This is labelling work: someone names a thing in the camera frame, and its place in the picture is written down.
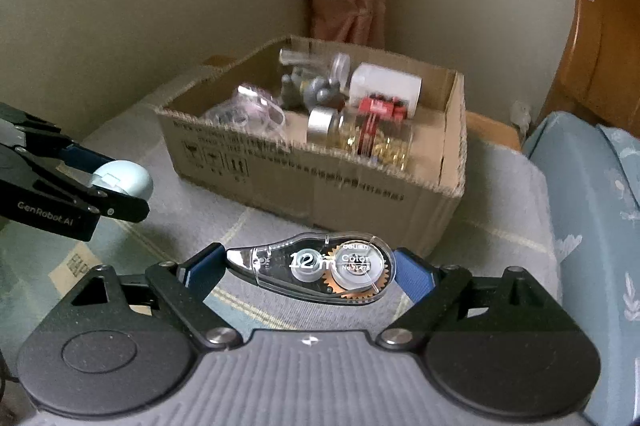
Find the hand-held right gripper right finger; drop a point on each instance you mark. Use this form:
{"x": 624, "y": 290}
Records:
{"x": 412, "y": 278}

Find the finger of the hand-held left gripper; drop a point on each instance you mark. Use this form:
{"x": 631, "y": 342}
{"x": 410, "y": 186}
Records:
{"x": 80, "y": 158}
{"x": 120, "y": 206}

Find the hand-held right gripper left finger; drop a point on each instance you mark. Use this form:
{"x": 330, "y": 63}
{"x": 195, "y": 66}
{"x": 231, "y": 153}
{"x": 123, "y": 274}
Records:
{"x": 205, "y": 268}

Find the light blue oval case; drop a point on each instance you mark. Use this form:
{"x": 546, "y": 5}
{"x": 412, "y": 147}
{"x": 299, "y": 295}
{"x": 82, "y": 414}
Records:
{"x": 127, "y": 181}

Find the clear correction tape dispenser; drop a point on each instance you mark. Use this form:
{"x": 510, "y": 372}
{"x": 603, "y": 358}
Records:
{"x": 320, "y": 266}

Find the brown cardboard box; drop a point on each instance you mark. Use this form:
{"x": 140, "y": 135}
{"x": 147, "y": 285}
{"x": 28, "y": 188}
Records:
{"x": 350, "y": 206}

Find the clear round plastic dish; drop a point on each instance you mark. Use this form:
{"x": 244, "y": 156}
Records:
{"x": 225, "y": 114}

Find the clear pill bottle silver cap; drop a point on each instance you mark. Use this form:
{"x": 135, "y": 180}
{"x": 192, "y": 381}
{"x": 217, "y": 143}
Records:
{"x": 365, "y": 138}

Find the pink clear small box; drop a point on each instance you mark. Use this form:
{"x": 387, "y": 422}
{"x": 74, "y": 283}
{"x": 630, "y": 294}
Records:
{"x": 260, "y": 105}

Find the red toy car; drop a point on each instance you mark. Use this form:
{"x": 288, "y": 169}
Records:
{"x": 382, "y": 105}

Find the white bottle with green label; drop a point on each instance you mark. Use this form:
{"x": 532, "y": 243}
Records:
{"x": 385, "y": 83}

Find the grey elephant toy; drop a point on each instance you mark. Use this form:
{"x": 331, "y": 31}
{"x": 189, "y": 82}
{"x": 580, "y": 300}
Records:
{"x": 312, "y": 88}

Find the yellow printed paper note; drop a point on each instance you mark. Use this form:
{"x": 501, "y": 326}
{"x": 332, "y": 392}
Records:
{"x": 70, "y": 267}

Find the light blue floral pillow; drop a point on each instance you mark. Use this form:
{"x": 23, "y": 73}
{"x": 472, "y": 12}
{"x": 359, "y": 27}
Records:
{"x": 590, "y": 231}

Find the white plug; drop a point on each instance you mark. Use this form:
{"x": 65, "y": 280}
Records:
{"x": 521, "y": 114}

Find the wooden chair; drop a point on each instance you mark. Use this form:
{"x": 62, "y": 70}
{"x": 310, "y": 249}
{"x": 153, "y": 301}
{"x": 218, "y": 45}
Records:
{"x": 600, "y": 55}

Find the wooden bed frame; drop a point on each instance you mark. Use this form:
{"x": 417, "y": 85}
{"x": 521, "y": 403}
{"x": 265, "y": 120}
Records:
{"x": 492, "y": 130}

